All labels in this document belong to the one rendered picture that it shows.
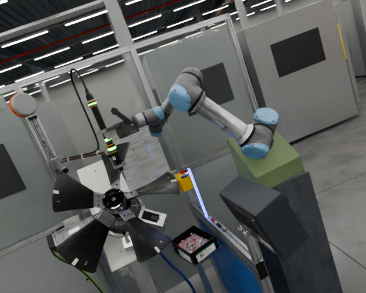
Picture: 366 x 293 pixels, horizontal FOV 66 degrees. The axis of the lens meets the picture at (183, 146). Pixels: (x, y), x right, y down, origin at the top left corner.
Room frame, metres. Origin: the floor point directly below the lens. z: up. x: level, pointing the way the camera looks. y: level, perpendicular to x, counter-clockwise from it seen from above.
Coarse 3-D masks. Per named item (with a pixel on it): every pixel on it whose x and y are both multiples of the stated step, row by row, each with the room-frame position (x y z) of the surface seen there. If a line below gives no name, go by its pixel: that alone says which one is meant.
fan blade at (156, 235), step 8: (128, 224) 1.32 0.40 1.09; (136, 224) 1.34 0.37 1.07; (144, 224) 1.37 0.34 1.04; (128, 232) 1.29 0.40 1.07; (136, 232) 1.30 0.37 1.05; (144, 232) 1.32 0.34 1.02; (152, 232) 1.34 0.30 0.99; (160, 232) 1.37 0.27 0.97; (136, 240) 1.26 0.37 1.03; (144, 240) 1.27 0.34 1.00; (152, 240) 1.29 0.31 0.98; (168, 240) 1.32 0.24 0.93; (136, 248) 1.23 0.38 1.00; (144, 248) 1.24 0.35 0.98; (152, 248) 1.25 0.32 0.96; (160, 248) 1.27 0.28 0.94; (136, 256) 1.20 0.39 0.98; (144, 256) 1.21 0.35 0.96; (152, 256) 1.22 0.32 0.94
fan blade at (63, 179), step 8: (64, 176) 1.50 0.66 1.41; (56, 184) 1.50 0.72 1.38; (64, 184) 1.49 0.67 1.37; (72, 184) 1.48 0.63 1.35; (80, 184) 1.47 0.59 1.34; (64, 192) 1.48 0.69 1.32; (72, 192) 1.47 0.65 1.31; (80, 192) 1.47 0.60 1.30; (88, 192) 1.46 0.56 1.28; (64, 200) 1.48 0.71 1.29; (72, 200) 1.48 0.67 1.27; (80, 200) 1.47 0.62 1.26; (88, 200) 1.46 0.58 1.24; (56, 208) 1.48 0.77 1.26; (64, 208) 1.48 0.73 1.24; (72, 208) 1.48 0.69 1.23; (80, 208) 1.48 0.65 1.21
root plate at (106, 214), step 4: (104, 212) 1.39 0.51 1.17; (108, 212) 1.40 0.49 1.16; (100, 216) 1.37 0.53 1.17; (104, 216) 1.38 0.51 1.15; (108, 216) 1.40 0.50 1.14; (112, 216) 1.41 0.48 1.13; (100, 220) 1.37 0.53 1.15; (104, 220) 1.38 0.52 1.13; (108, 220) 1.39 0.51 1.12; (112, 220) 1.41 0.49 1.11; (108, 224) 1.39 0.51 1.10
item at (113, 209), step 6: (108, 192) 1.42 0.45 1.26; (114, 192) 1.42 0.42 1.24; (120, 192) 1.41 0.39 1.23; (102, 198) 1.40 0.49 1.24; (108, 198) 1.40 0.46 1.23; (120, 198) 1.40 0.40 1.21; (126, 198) 1.44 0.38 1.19; (108, 204) 1.38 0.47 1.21; (114, 204) 1.37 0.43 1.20; (120, 204) 1.37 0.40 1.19; (126, 204) 1.42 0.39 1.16; (114, 210) 1.36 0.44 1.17; (120, 210) 1.39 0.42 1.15; (114, 216) 1.43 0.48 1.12
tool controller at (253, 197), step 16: (240, 176) 0.99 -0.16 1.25; (224, 192) 0.95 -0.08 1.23; (240, 192) 0.89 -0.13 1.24; (256, 192) 0.83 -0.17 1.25; (272, 192) 0.78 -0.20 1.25; (240, 208) 0.82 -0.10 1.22; (256, 208) 0.76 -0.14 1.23; (272, 208) 0.74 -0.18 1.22; (288, 208) 0.75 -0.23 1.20; (256, 224) 0.75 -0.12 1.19; (272, 224) 0.74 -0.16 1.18; (288, 224) 0.75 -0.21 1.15; (272, 240) 0.73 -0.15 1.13; (288, 240) 0.74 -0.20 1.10; (304, 240) 0.76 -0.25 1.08; (288, 256) 0.74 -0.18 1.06
